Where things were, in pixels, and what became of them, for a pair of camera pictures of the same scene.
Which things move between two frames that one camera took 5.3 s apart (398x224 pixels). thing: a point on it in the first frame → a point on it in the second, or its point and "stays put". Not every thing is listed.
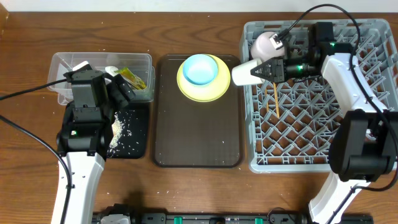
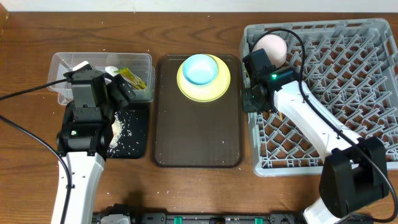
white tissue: (111, 70) stays put
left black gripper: (116, 90) stays put
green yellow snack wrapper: (131, 79) stays put
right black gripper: (279, 70) → (247, 104)
